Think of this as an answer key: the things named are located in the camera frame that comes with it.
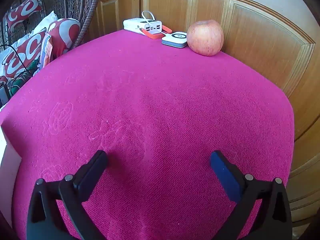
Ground white power bank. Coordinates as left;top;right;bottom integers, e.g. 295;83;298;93
123;17;164;34

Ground small red white pillow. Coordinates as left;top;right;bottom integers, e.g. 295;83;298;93
4;0;42;33

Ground square red white pillow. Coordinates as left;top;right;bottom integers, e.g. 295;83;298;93
0;27;48;79

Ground white square charger pad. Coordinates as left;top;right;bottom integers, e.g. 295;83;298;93
161;31;188;48

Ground magenta tablecloth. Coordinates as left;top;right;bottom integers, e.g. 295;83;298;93
0;29;295;240

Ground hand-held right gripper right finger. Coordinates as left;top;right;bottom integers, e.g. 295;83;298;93
210;151;293;240

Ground red apple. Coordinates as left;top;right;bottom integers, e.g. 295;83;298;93
187;19;224;56

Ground round red white cushion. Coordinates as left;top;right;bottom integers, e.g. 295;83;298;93
47;18;81;58

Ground orange strap loop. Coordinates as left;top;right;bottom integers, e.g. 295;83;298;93
140;25;172;40

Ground green folded umbrella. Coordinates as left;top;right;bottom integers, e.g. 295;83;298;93
10;60;40;92

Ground plaid pillow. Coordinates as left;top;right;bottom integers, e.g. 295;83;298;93
37;33;54;69

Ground red white patterned cushions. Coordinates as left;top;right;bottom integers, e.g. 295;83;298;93
0;11;58;63

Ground brown wicker hanging chair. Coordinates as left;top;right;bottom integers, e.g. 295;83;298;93
0;0;102;50

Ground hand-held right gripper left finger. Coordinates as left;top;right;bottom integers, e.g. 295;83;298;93
26;150;108;240

